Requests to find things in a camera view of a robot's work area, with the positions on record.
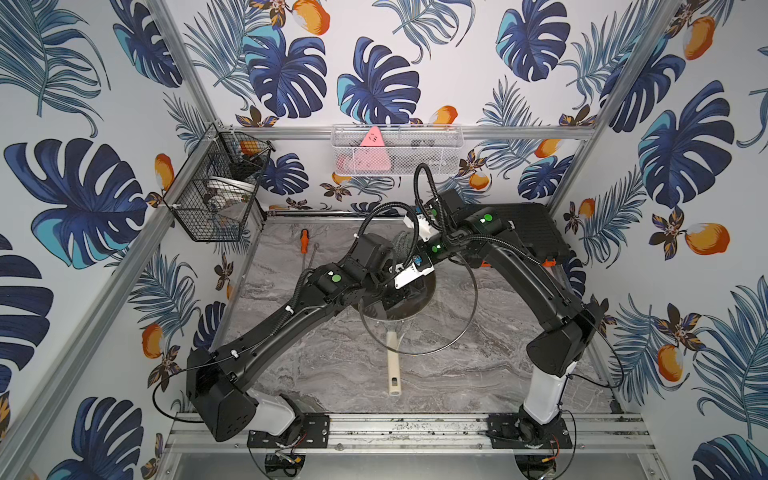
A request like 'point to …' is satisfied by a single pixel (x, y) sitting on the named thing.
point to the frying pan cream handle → (393, 364)
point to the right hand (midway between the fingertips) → (414, 255)
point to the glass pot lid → (435, 319)
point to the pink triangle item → (371, 155)
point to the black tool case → (533, 228)
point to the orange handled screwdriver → (304, 244)
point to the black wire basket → (212, 196)
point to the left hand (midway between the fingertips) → (413, 276)
